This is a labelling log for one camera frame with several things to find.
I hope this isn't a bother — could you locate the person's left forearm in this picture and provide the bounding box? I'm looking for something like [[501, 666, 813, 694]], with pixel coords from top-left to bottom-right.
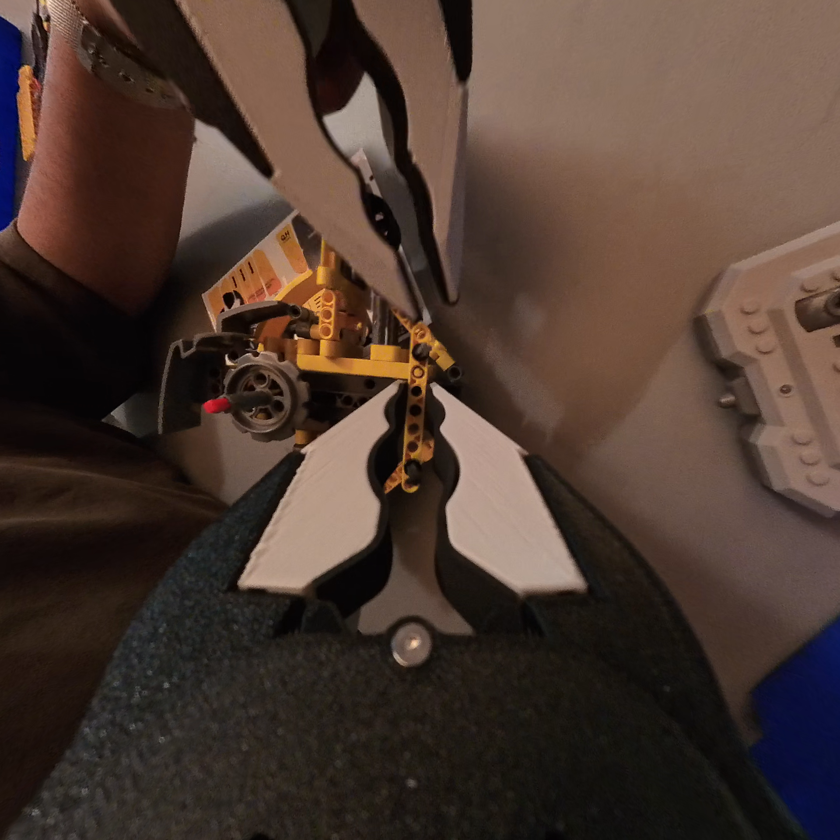
[[16, 20, 198, 316]]

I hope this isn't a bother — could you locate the grey wrist strap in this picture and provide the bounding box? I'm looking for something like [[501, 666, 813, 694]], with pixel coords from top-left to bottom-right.
[[72, 0, 194, 112]]

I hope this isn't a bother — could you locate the blue storage bin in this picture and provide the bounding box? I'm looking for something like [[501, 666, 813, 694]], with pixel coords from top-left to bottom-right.
[[0, 16, 24, 231], [748, 613, 840, 840]]

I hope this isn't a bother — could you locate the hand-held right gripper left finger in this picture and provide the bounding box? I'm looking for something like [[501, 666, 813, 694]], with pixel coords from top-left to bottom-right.
[[236, 379, 404, 598]]

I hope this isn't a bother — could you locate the grey studded toy plate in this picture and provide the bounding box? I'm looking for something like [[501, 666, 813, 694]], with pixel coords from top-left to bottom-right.
[[694, 222, 840, 519]]

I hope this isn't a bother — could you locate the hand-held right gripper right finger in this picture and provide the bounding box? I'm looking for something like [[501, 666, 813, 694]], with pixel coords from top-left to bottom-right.
[[428, 382, 589, 598]]

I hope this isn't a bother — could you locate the yellow building block vehicle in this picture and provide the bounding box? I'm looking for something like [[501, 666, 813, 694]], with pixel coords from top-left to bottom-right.
[[159, 239, 463, 454]]

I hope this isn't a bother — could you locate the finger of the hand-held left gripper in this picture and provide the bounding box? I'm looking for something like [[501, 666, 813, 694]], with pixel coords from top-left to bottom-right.
[[174, 0, 426, 320], [351, 0, 475, 306]]

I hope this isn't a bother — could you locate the yellow grey sticker sheet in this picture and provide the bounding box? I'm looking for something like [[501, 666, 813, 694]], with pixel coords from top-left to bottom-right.
[[202, 210, 316, 329]]

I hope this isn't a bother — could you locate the yellow perforated toy beam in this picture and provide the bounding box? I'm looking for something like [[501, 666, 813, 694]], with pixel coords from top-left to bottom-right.
[[382, 320, 439, 494]]

